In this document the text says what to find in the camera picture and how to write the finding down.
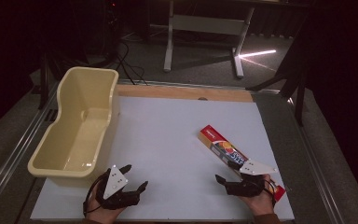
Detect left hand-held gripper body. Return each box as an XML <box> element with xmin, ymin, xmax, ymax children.
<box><xmin>94</xmin><ymin>164</ymin><xmax>142</xmax><ymax>210</ymax></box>

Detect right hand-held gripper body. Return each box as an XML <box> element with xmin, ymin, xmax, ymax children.
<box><xmin>226</xmin><ymin>160</ymin><xmax>280</xmax><ymax>198</ymax></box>

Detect long red snack box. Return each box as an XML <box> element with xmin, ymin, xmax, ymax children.
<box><xmin>198</xmin><ymin>124</ymin><xmax>287</xmax><ymax>203</ymax></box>

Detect cream plastic tub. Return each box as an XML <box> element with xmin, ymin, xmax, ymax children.
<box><xmin>27</xmin><ymin>65</ymin><xmax>120</xmax><ymax>188</ymax></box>

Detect person's right hand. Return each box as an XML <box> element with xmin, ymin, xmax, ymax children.
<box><xmin>238</xmin><ymin>174</ymin><xmax>277</xmax><ymax>217</ymax></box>

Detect person's left hand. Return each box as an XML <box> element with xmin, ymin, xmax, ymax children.
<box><xmin>85</xmin><ymin>182</ymin><xmax>129</xmax><ymax>224</ymax></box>

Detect white board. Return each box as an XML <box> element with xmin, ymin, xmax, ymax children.
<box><xmin>30</xmin><ymin>95</ymin><xmax>296</xmax><ymax>223</ymax></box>

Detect wooden board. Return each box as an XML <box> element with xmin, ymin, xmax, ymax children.
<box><xmin>115</xmin><ymin>84</ymin><xmax>255</xmax><ymax>104</ymax></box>

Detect black metal stand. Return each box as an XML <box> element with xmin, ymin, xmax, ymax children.
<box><xmin>36</xmin><ymin>50</ymin><xmax>63</xmax><ymax>110</ymax></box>
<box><xmin>245</xmin><ymin>18</ymin><xmax>312</xmax><ymax>127</ymax></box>

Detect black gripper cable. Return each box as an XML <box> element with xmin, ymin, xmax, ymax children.
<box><xmin>82</xmin><ymin>173</ymin><xmax>110</xmax><ymax>217</ymax></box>

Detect metal rail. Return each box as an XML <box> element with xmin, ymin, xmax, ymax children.
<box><xmin>286</xmin><ymin>96</ymin><xmax>347</xmax><ymax>224</ymax></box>
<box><xmin>0</xmin><ymin>83</ymin><xmax>61</xmax><ymax>213</ymax></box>

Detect black floor cables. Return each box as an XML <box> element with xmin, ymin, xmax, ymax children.
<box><xmin>104</xmin><ymin>38</ymin><xmax>149</xmax><ymax>87</ymax></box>

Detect white metal table frame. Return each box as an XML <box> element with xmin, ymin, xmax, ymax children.
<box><xmin>162</xmin><ymin>0</ymin><xmax>256</xmax><ymax>79</ymax></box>

